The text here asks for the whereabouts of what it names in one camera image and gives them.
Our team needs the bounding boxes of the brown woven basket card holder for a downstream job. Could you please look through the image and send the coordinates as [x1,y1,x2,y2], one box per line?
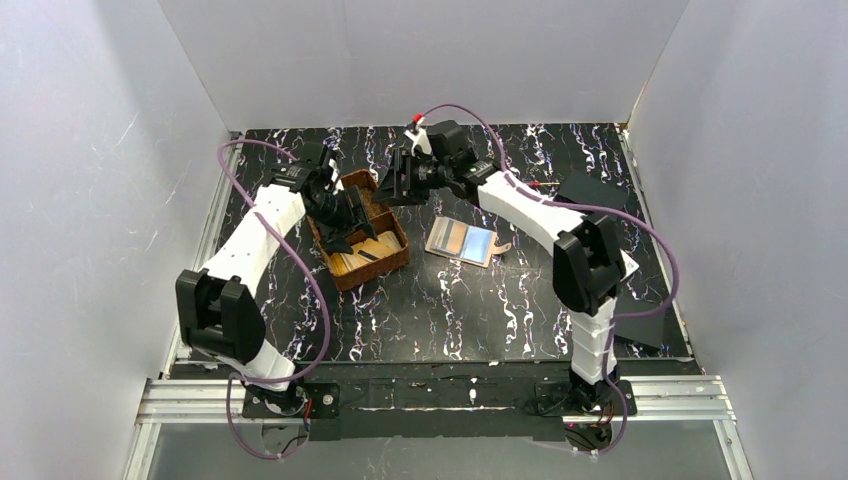
[307,169,410,292]

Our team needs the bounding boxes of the yellow VIP card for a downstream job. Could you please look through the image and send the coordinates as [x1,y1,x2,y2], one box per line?
[329,252,374,275]

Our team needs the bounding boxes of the black striped yellow card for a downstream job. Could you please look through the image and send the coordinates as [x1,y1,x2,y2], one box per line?
[353,230,402,263]

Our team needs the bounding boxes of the orange card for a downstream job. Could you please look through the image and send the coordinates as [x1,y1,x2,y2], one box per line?
[428,217,468,256]

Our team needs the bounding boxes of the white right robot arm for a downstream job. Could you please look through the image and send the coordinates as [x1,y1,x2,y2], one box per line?
[374,116,630,404]

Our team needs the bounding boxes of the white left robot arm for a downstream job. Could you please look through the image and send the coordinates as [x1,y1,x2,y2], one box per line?
[175,143,377,392]

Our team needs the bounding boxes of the blue red screwdriver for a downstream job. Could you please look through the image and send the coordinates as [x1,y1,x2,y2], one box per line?
[527,180,560,188]

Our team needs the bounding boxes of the black flat box far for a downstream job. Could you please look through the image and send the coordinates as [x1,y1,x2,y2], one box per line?
[554,171,628,210]

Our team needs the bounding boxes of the black flat box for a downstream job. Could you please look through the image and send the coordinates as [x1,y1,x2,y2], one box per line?
[615,296,665,350]
[554,171,628,210]

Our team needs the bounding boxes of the white small box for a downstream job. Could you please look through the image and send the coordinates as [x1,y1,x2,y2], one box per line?
[620,250,639,279]

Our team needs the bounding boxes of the black flat box near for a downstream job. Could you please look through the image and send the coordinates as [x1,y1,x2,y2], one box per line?
[615,296,665,350]

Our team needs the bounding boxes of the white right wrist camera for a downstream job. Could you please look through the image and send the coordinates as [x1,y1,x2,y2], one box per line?
[404,122,432,156]

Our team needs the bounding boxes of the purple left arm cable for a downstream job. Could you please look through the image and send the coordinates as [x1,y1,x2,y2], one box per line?
[217,139,333,461]

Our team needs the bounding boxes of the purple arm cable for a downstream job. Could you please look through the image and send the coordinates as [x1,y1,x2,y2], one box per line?
[417,103,681,456]
[217,139,333,461]

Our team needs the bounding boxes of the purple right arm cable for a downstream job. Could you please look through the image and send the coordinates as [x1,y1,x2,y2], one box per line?
[417,103,681,456]

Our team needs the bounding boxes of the aluminium frame rail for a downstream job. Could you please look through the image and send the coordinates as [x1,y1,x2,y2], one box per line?
[124,375,753,479]

